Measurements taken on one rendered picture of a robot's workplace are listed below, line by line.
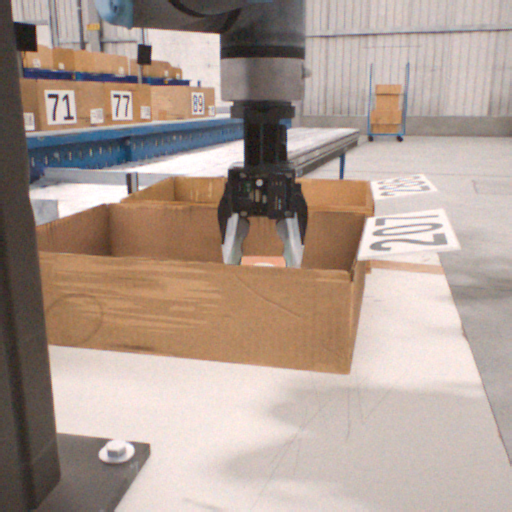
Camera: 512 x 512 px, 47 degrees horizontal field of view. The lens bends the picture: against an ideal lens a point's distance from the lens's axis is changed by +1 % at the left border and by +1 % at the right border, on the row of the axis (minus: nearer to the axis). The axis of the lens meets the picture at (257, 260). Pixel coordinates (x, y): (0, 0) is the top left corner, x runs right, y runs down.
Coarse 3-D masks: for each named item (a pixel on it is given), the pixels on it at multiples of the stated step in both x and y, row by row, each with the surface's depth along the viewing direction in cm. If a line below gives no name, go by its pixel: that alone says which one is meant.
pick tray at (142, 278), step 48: (48, 240) 72; (96, 240) 83; (144, 240) 86; (192, 240) 84; (336, 240) 79; (48, 288) 59; (96, 288) 58; (144, 288) 56; (192, 288) 55; (240, 288) 54; (288, 288) 53; (336, 288) 52; (48, 336) 61; (96, 336) 59; (144, 336) 58; (192, 336) 57; (240, 336) 56; (288, 336) 54; (336, 336) 53
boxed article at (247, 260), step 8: (248, 256) 75; (256, 256) 75; (264, 256) 75; (272, 256) 75; (280, 256) 75; (248, 264) 72; (256, 264) 72; (264, 264) 72; (272, 264) 72; (280, 264) 72
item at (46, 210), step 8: (32, 200) 114; (40, 200) 114; (48, 200) 113; (56, 200) 113; (40, 208) 114; (48, 208) 114; (56, 208) 113; (40, 216) 115; (48, 216) 114; (56, 216) 114; (40, 224) 115
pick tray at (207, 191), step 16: (176, 176) 114; (192, 176) 114; (208, 176) 113; (224, 176) 113; (144, 192) 99; (160, 192) 107; (176, 192) 115; (192, 192) 115; (208, 192) 114; (304, 192) 111; (320, 192) 111; (336, 192) 110; (352, 192) 110; (368, 192) 106; (320, 208) 84; (336, 208) 83; (352, 208) 83; (368, 208) 83; (368, 272) 85
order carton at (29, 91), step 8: (24, 80) 181; (32, 80) 184; (24, 88) 181; (32, 88) 184; (24, 96) 181; (32, 96) 185; (24, 104) 181; (32, 104) 185; (24, 112) 182; (32, 112) 185; (40, 128) 190
